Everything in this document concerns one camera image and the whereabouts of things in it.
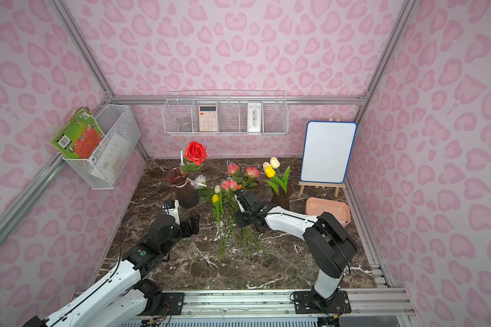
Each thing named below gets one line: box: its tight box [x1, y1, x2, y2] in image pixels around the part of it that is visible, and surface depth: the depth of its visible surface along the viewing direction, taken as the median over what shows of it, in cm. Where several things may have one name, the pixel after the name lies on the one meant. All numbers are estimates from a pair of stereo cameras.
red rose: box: [180, 141, 208, 176], surface depth 73 cm
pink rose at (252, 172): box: [245, 166, 260, 179], surface depth 109 cm
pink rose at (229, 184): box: [220, 179, 239, 191], surface depth 102 cm
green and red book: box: [50, 106, 106, 160], surface depth 73 cm
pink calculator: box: [198, 104, 218, 132], surface depth 96 cm
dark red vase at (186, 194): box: [165, 166, 200, 209], surface depth 92 cm
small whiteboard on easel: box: [298, 117, 358, 199], surface depth 95 cm
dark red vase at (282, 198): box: [271, 181, 295, 210], surface depth 84 cm
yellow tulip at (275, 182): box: [264, 165, 281, 196], surface depth 79 cm
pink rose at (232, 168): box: [226, 163, 241, 176], surface depth 112 cm
